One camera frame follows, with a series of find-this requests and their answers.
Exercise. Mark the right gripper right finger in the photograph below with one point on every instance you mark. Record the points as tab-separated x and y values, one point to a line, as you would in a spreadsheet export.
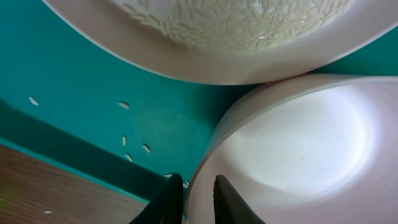
229	206

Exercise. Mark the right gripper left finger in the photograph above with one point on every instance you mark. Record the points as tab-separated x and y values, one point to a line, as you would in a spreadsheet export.
167	207

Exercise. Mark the large white plate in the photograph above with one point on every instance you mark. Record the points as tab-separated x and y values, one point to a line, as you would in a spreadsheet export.
228	42

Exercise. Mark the teal serving tray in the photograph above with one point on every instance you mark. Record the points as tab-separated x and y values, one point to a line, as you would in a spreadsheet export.
55	74

